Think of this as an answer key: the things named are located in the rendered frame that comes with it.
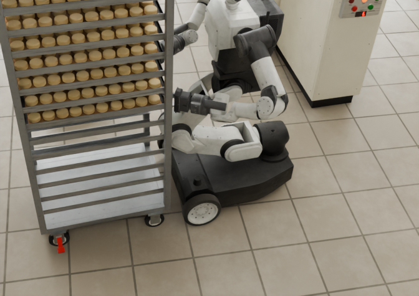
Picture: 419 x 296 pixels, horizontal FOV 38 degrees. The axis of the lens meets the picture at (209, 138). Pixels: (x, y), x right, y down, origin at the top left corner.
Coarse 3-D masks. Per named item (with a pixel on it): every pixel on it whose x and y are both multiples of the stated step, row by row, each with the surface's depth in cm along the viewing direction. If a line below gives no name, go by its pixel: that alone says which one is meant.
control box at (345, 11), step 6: (342, 0) 335; (348, 0) 333; (354, 0) 334; (360, 0) 335; (372, 0) 337; (378, 0) 338; (342, 6) 336; (348, 6) 336; (360, 6) 338; (366, 6) 339; (378, 6) 342; (342, 12) 338; (348, 12) 339; (354, 12) 340; (360, 12) 341; (366, 12) 342; (372, 12) 344; (378, 12) 345; (342, 18) 340
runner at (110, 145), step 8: (152, 136) 274; (160, 136) 276; (104, 144) 268; (112, 144) 270; (120, 144) 271; (128, 144) 273; (56, 152) 263; (64, 152) 265; (72, 152) 266; (80, 152) 267
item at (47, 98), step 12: (108, 84) 260; (120, 84) 261; (132, 84) 258; (144, 84) 258; (156, 84) 259; (24, 96) 251; (36, 96) 252; (48, 96) 249; (60, 96) 249; (72, 96) 250; (84, 96) 252; (96, 96) 254
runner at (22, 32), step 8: (136, 16) 229; (144, 16) 230; (152, 16) 232; (160, 16) 233; (64, 24) 223; (72, 24) 224; (80, 24) 225; (88, 24) 226; (96, 24) 227; (104, 24) 228; (112, 24) 229; (120, 24) 230; (8, 32) 218; (16, 32) 219; (24, 32) 220; (32, 32) 221; (40, 32) 222; (48, 32) 223
